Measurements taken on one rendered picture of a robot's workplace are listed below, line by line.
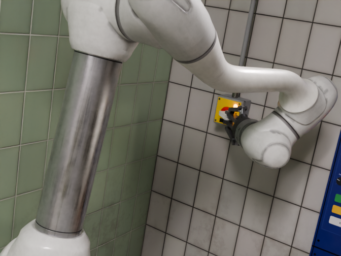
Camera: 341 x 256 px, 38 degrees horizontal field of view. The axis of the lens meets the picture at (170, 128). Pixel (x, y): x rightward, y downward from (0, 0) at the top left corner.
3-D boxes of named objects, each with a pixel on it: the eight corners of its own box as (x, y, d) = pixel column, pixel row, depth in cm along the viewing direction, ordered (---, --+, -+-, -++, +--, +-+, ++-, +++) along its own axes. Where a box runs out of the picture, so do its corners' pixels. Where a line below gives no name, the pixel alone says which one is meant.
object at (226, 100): (221, 120, 178) (226, 93, 176) (246, 127, 173) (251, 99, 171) (211, 122, 172) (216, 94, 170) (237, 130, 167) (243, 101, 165)
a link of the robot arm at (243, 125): (237, 152, 138) (230, 145, 144) (267, 154, 140) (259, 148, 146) (243, 121, 136) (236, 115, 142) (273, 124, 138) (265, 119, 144)
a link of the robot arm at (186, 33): (230, 17, 94) (176, 8, 102) (191, -53, 80) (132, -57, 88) (198, 73, 91) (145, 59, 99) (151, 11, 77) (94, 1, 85)
